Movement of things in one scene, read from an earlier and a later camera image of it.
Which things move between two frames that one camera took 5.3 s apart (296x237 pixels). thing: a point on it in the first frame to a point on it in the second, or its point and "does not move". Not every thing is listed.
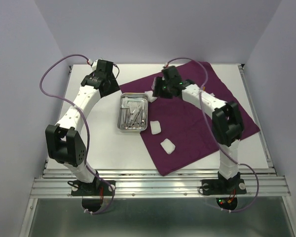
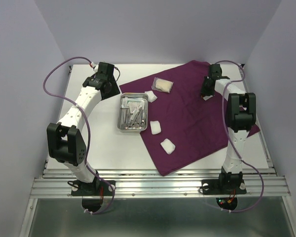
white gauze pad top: (151, 98) does not move
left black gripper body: (113, 86) does not move
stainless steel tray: (133, 111) does not move
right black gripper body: (166, 86) to (205, 90)
